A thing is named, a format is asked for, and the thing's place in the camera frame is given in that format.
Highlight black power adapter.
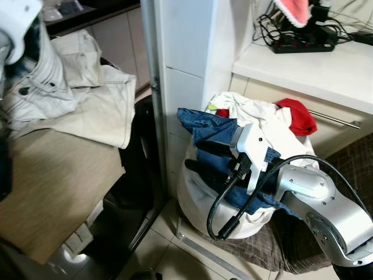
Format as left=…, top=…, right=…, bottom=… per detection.
left=349, top=31, right=373, bottom=47

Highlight beige jacket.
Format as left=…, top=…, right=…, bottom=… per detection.
left=0, top=29, right=138, bottom=150

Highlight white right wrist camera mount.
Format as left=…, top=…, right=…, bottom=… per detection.
left=231, top=122, right=270, bottom=195

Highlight tangled black cables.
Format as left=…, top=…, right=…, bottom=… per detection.
left=252, top=10, right=327, bottom=46

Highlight metal drawer handle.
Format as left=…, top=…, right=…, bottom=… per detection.
left=307, top=109, right=363, bottom=130

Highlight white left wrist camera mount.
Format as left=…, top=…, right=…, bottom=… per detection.
left=0, top=0, right=45, bottom=66

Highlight white cloth laundry pile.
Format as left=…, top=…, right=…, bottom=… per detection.
left=177, top=92, right=319, bottom=240

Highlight red garment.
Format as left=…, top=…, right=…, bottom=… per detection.
left=274, top=98, right=319, bottom=137

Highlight black chair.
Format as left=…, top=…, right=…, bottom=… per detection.
left=87, top=93, right=168, bottom=264

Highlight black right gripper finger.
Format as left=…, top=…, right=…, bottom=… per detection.
left=185, top=160, right=233, bottom=177
left=195, top=140, right=236, bottom=157

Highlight black power strip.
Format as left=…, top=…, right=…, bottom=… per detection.
left=270, top=30, right=339, bottom=55

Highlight pink white cloth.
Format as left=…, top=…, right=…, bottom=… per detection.
left=272, top=0, right=313, bottom=29

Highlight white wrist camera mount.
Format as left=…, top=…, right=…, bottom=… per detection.
left=231, top=122, right=270, bottom=195
left=0, top=0, right=45, bottom=66

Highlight grey striped shirt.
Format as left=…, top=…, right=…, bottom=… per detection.
left=0, top=16, right=79, bottom=120

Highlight blue denim jeans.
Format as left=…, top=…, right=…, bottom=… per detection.
left=177, top=107, right=295, bottom=215

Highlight white bowl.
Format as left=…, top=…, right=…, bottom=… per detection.
left=42, top=5, right=65, bottom=22

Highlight white desk cabinet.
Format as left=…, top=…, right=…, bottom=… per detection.
left=140, top=0, right=373, bottom=194

